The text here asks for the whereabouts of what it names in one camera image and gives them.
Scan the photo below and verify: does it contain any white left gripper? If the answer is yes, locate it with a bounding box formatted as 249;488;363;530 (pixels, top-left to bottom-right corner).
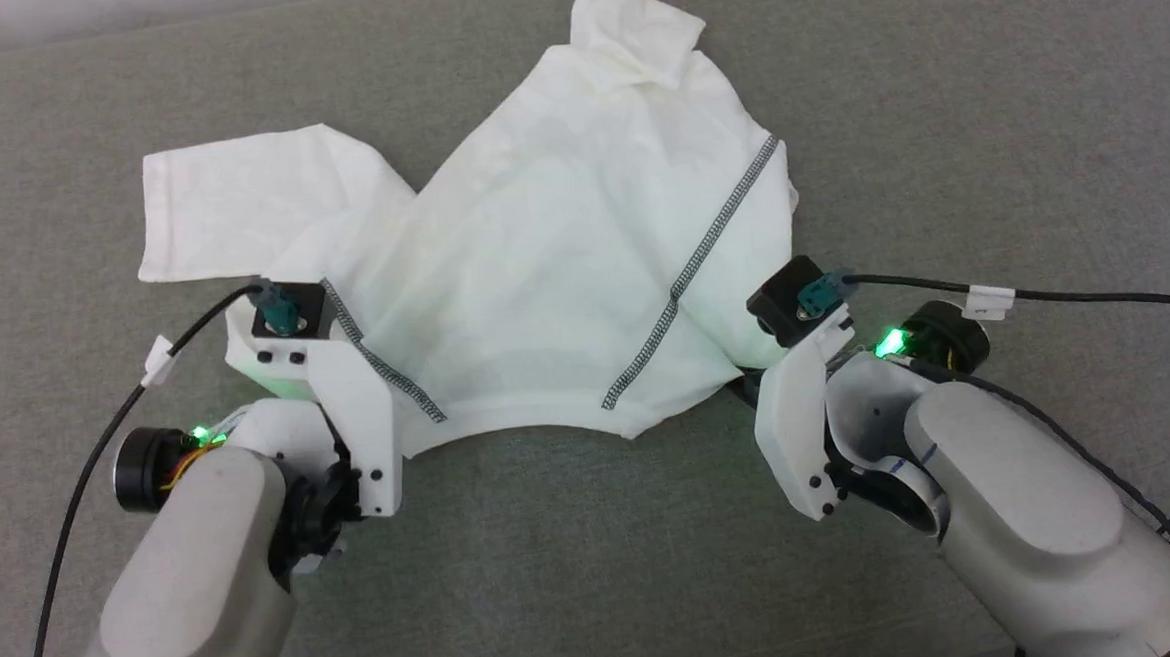
107;308;407;533

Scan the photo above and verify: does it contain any white t-shirt grey stitching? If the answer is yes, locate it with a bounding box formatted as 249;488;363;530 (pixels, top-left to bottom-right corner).
124;0;813;468

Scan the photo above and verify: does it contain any white cable label tag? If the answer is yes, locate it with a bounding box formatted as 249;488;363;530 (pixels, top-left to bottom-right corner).
962;283;1017;323
139;334;181;389

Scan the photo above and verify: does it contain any grey fabric sofa cushion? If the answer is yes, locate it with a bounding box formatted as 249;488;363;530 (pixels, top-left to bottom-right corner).
0;0;1170;657

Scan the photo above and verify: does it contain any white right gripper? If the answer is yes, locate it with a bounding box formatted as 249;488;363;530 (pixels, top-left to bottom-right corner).
749;297;1001;542

